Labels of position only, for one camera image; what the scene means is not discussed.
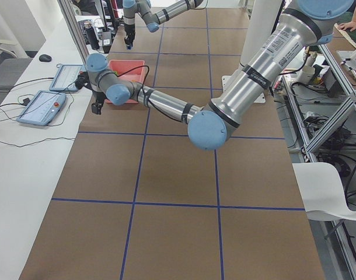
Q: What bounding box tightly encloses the aluminium frame post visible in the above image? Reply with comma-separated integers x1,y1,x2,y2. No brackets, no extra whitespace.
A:
57,0,89,65

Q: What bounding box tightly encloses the blue teach pendant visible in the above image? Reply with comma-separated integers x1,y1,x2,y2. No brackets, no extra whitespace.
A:
49,64,85,92
16,90,67,126

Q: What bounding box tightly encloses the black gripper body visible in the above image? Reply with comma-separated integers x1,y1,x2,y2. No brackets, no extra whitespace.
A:
92,90,106,104
124,27,135,44

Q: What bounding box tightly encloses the black computer mouse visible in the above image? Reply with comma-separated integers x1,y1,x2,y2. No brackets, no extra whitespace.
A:
39,54,52,62

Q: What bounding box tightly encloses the black bottle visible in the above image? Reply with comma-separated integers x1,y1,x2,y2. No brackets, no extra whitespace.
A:
83,20,100,50

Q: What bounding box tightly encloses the lower blue teach pendant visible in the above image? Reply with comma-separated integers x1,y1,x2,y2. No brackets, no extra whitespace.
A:
16,90,67,126

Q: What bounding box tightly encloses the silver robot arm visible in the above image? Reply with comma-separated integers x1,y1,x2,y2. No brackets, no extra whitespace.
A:
123,0,203,50
85,1,352,150

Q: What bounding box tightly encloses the upper blue teach pendant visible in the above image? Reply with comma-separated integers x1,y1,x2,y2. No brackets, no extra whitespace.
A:
49,64,85,92

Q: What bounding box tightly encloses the pink plastic box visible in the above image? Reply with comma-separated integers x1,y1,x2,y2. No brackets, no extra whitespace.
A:
99,60,146,106

